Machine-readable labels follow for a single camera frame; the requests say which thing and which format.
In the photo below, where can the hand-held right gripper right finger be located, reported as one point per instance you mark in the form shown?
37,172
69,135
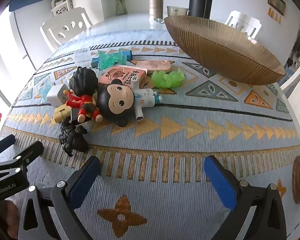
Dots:
220,182

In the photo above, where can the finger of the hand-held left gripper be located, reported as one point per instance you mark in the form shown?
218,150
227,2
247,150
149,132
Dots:
30,152
5,142

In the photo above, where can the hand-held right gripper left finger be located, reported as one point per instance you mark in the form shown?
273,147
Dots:
86,181

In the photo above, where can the black figure toy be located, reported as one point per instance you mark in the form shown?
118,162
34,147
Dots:
75,137

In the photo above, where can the beige rectangular case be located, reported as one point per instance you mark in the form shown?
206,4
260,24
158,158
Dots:
61,112

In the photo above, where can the white charger plug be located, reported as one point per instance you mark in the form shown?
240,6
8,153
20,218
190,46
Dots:
55,93

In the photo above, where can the green toy figure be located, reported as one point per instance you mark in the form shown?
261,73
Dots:
82,78

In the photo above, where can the pink printed box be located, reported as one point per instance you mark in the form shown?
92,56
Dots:
120,73

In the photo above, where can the green translucent toy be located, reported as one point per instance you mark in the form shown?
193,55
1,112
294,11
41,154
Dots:
167,78

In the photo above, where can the teal translucent toy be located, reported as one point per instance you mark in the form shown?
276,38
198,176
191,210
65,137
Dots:
107,60

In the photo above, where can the amber ribbed glass bowl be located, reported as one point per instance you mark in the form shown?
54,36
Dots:
215,50

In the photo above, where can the pink oval toy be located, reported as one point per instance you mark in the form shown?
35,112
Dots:
152,65

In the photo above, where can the blue rectangular stick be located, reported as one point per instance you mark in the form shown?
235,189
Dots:
127,53

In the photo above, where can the person's left hand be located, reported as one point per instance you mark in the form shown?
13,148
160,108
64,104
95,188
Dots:
8,212

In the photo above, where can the blue patterned woven table mat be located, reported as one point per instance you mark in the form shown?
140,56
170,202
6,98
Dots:
190,155

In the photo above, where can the white chair with oval holes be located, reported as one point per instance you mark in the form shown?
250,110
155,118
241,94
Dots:
55,30
250,22
293,85

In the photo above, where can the white carved shelf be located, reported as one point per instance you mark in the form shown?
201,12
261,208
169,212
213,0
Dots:
58,10

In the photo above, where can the orange hanging tassels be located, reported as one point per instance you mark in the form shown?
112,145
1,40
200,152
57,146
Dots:
275,15

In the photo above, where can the grey glass cup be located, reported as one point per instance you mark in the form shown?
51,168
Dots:
176,10

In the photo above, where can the gold thermos tumbler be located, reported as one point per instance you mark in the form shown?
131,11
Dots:
155,2

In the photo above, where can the small framed wall picture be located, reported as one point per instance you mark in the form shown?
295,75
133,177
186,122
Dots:
276,2

